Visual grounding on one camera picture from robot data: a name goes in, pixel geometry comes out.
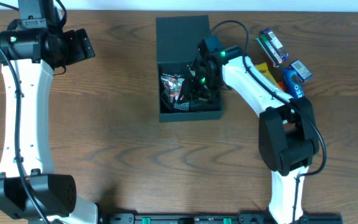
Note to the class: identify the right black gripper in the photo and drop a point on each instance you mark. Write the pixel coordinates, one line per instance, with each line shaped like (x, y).
(194, 86)

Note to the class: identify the green chocolate bar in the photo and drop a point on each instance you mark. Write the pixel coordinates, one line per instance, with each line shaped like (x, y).
(269, 51)

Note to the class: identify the dark green box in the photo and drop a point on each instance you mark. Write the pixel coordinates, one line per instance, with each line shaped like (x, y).
(177, 48)

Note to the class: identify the dark blue chocolate bar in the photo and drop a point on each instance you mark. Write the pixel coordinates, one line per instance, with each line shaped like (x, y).
(274, 45)

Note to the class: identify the small blue box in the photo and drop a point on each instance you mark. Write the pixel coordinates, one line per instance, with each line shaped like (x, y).
(303, 73)

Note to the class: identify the yellow Hacks candy bag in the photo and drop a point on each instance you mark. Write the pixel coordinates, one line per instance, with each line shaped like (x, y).
(264, 70)

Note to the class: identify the black red snack packet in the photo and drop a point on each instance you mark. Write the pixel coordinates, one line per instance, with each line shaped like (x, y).
(173, 95)

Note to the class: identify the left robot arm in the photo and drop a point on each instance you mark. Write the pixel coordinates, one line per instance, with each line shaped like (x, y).
(29, 187)

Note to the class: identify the blue Oreo cookie pack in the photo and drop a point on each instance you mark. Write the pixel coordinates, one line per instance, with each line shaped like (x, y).
(292, 83)

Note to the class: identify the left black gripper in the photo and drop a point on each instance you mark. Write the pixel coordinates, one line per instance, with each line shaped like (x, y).
(81, 47)

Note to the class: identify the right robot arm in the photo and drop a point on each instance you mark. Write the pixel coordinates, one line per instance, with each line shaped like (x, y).
(287, 140)

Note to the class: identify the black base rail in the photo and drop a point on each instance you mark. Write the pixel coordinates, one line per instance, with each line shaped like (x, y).
(248, 217)

